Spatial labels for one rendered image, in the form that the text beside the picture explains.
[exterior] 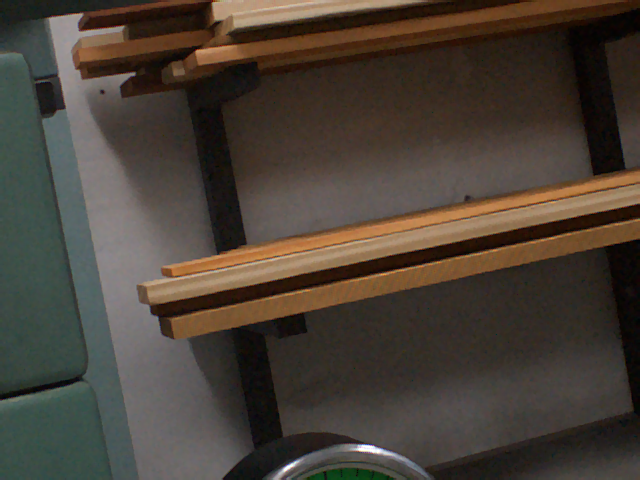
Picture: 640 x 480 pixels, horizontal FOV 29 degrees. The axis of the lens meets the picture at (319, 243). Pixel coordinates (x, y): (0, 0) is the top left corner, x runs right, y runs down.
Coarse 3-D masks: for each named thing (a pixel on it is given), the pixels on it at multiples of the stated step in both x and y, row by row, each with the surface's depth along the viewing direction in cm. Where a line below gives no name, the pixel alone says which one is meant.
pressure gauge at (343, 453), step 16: (320, 432) 31; (272, 448) 30; (288, 448) 29; (304, 448) 29; (320, 448) 28; (336, 448) 28; (352, 448) 28; (368, 448) 28; (240, 464) 30; (256, 464) 29; (272, 464) 29; (288, 464) 28; (304, 464) 28; (320, 464) 28; (336, 464) 28; (352, 464) 28; (368, 464) 29; (384, 464) 28; (400, 464) 28; (416, 464) 29
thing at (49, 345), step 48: (0, 96) 32; (0, 144) 32; (0, 192) 32; (48, 192) 33; (0, 240) 32; (48, 240) 32; (0, 288) 32; (48, 288) 32; (0, 336) 32; (48, 336) 32; (0, 384) 32; (48, 384) 33
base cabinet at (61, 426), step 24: (72, 384) 33; (0, 408) 32; (24, 408) 32; (48, 408) 32; (72, 408) 33; (96, 408) 33; (0, 432) 32; (24, 432) 32; (48, 432) 32; (72, 432) 33; (96, 432) 33; (0, 456) 32; (24, 456) 32; (48, 456) 32; (72, 456) 33; (96, 456) 33
